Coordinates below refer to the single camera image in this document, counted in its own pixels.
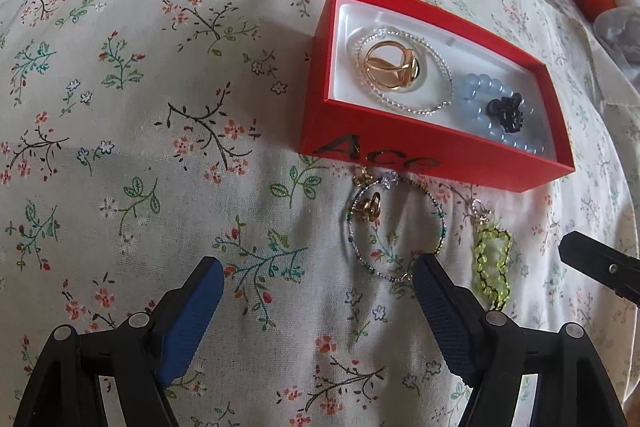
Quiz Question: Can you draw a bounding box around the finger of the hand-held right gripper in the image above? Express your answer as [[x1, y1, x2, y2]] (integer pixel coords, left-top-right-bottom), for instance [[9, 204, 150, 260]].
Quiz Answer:
[[558, 231, 640, 308]]

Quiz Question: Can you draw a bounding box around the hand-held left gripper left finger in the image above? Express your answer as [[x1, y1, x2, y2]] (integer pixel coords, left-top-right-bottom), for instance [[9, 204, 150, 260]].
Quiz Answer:
[[18, 256, 224, 427]]

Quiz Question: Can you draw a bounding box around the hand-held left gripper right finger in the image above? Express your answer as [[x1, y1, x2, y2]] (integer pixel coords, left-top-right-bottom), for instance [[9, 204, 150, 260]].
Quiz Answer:
[[413, 254, 630, 427]]

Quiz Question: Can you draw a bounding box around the yellow-green beaded charm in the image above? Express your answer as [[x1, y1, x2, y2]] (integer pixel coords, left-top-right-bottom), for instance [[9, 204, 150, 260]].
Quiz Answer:
[[470, 199, 513, 310]]

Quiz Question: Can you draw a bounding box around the green beaded bracelet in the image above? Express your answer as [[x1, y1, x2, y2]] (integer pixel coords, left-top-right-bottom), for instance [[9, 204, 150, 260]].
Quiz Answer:
[[341, 171, 445, 282]]

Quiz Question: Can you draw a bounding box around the red jewelry box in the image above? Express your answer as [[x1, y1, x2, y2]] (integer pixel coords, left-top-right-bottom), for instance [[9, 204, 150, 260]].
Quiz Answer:
[[299, 0, 576, 193]]

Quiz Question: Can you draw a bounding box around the small gold earring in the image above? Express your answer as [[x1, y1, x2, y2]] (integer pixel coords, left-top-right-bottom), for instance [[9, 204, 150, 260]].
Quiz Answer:
[[357, 193, 385, 222]]

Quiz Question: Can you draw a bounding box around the black hair claw clip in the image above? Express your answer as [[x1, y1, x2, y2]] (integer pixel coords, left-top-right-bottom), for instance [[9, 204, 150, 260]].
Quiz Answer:
[[486, 94, 524, 132]]

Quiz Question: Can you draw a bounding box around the floral bed sheet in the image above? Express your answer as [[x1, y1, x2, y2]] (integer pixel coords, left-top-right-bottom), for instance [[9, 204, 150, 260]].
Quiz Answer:
[[0, 0, 640, 427]]

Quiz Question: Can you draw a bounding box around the blue beaded bracelet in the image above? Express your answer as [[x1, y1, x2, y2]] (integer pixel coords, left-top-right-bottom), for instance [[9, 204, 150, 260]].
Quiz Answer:
[[454, 73, 546, 154]]

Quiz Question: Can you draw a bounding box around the clear beaded bracelet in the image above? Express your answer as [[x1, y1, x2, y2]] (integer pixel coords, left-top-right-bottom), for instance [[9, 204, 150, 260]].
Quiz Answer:
[[349, 29, 454, 117]]

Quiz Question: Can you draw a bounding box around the gold ring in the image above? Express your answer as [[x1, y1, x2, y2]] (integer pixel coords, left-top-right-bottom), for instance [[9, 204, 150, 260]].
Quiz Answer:
[[362, 40, 424, 94]]

